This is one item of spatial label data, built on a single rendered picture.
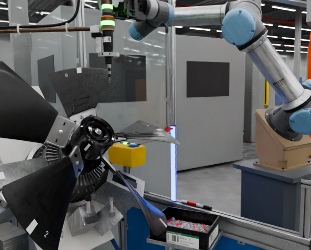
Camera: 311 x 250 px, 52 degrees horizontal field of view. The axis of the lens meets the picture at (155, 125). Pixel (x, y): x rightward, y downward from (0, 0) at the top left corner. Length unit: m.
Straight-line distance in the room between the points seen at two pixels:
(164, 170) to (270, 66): 1.49
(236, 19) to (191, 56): 3.88
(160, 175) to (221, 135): 3.12
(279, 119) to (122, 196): 0.73
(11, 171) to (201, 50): 4.41
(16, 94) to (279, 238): 0.96
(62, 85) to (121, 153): 0.48
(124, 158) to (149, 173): 0.86
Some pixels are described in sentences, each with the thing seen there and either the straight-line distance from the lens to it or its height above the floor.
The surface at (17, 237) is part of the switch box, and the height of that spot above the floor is 0.83.
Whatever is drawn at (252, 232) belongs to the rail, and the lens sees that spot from 1.27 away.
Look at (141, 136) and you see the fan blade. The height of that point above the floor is 1.18.
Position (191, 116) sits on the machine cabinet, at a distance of 5.03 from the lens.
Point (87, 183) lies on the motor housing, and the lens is 1.08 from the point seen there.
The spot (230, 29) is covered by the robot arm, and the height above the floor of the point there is 1.54.
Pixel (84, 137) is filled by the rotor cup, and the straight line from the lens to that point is 0.96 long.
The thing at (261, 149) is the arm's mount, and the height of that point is 1.08.
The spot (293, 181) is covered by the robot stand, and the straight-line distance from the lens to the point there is 1.36.
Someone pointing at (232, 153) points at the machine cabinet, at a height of 0.19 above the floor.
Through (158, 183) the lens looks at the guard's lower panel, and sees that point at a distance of 2.47.
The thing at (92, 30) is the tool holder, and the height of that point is 1.54.
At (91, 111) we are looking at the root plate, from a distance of 1.10.
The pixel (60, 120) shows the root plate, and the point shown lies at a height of 1.26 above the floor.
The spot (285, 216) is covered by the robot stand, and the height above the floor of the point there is 0.83.
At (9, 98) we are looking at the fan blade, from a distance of 0.99.
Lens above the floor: 1.36
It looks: 7 degrees down
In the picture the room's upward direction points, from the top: 1 degrees counter-clockwise
